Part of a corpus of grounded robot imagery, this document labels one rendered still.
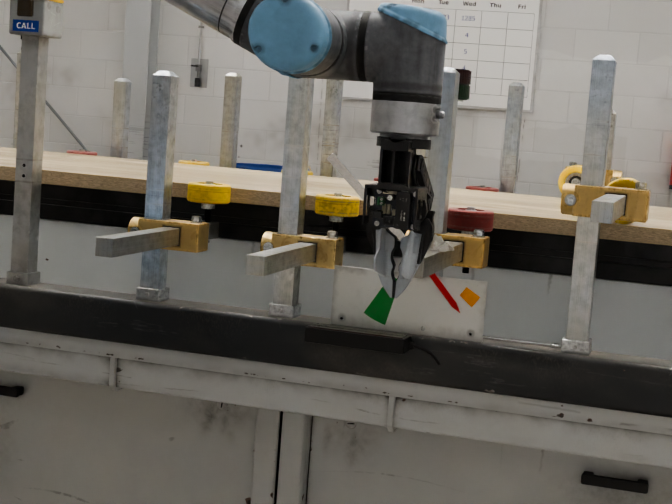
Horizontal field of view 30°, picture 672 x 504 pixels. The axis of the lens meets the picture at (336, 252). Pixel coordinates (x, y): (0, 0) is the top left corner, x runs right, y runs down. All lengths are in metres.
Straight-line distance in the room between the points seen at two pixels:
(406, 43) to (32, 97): 0.93
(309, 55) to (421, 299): 0.70
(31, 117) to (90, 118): 7.83
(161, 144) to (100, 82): 7.92
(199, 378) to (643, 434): 0.77
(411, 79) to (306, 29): 0.18
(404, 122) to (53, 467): 1.35
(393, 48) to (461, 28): 7.74
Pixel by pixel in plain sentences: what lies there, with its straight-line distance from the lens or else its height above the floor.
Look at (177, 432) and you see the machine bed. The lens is 2.55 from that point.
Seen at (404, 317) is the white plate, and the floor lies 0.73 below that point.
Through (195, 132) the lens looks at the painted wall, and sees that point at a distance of 9.83.
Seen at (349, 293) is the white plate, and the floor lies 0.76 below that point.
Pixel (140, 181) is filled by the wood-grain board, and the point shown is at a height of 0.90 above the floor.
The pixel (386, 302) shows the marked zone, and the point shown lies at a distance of 2.09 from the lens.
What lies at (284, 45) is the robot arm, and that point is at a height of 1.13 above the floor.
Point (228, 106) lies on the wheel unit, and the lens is 3.34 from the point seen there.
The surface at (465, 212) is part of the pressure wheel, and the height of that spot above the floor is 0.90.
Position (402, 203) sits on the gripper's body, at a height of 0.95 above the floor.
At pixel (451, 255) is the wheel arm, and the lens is 1.96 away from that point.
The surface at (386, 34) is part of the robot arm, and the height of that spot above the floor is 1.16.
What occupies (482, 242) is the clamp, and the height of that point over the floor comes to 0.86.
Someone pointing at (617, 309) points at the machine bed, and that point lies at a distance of 2.26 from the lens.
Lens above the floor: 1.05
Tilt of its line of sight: 6 degrees down
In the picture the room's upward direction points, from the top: 4 degrees clockwise
